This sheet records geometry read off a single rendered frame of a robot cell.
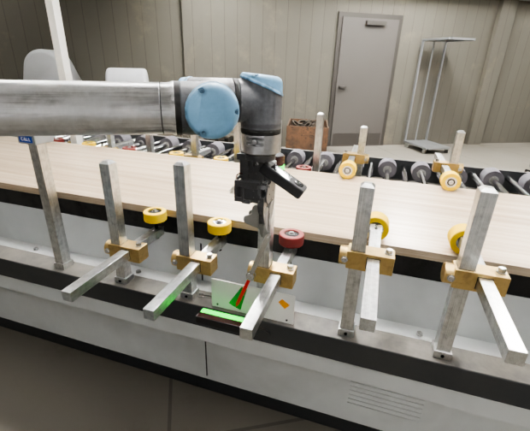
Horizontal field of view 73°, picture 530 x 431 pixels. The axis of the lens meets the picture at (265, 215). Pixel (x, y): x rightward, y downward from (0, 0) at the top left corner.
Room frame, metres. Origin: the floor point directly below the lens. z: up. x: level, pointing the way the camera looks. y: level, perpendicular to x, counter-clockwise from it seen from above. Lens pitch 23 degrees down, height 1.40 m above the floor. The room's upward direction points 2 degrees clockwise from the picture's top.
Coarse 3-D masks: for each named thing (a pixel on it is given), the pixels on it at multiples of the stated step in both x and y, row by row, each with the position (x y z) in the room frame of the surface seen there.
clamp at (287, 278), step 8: (272, 264) 0.89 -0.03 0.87; (280, 264) 0.89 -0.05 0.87; (256, 272) 0.87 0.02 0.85; (264, 272) 0.86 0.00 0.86; (272, 272) 0.85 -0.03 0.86; (280, 272) 0.85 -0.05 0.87; (288, 272) 0.85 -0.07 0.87; (296, 272) 0.87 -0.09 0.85; (256, 280) 0.87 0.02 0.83; (264, 280) 0.86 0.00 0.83; (280, 280) 0.85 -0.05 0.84; (288, 280) 0.84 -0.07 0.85; (288, 288) 0.84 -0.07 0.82
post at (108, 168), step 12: (108, 168) 1.01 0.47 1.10; (108, 180) 1.01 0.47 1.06; (108, 192) 1.02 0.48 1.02; (120, 192) 1.04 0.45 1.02; (108, 204) 1.02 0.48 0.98; (120, 204) 1.04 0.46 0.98; (108, 216) 1.02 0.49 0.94; (120, 216) 1.03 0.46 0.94; (120, 228) 1.02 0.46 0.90; (120, 240) 1.01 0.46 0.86; (120, 276) 1.02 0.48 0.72
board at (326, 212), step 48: (0, 144) 2.12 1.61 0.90; (48, 144) 2.16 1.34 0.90; (96, 192) 1.34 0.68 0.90; (144, 192) 1.36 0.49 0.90; (192, 192) 1.38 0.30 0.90; (336, 192) 1.44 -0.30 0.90; (384, 192) 1.46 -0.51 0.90; (432, 192) 1.48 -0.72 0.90; (336, 240) 1.02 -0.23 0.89; (384, 240) 1.00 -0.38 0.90; (432, 240) 1.01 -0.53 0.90; (528, 240) 1.03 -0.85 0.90
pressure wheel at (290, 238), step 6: (288, 228) 1.05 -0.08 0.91; (294, 228) 1.05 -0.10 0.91; (282, 234) 1.01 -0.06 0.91; (288, 234) 1.02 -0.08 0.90; (294, 234) 1.01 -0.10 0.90; (300, 234) 1.01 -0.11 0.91; (282, 240) 0.99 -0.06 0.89; (288, 240) 0.98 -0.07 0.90; (294, 240) 0.98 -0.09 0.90; (300, 240) 0.99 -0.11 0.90; (288, 246) 0.98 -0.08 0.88; (294, 246) 0.98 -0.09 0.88; (300, 246) 0.99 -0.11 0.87
